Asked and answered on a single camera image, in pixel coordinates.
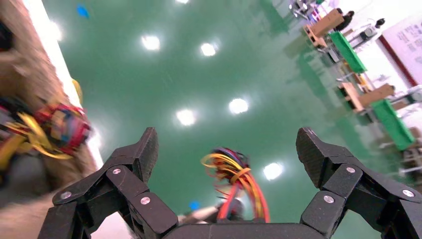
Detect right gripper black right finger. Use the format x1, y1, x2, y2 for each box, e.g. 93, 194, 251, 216
295, 126, 422, 239

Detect grey power supply coloured wires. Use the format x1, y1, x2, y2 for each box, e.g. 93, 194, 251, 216
201, 146, 271, 224
0, 97, 93, 166

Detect brown pulp divider tray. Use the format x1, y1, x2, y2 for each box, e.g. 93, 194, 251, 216
0, 0, 103, 239

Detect white board red frame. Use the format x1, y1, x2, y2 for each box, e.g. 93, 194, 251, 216
378, 14, 422, 87

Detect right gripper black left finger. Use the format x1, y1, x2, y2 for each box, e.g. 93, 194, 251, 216
38, 126, 179, 239

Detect green plastic bin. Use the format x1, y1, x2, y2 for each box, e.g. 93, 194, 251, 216
329, 31, 367, 74
371, 99, 416, 151

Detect brown cardboard box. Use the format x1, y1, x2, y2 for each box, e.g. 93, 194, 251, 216
303, 8, 345, 47
339, 82, 396, 113

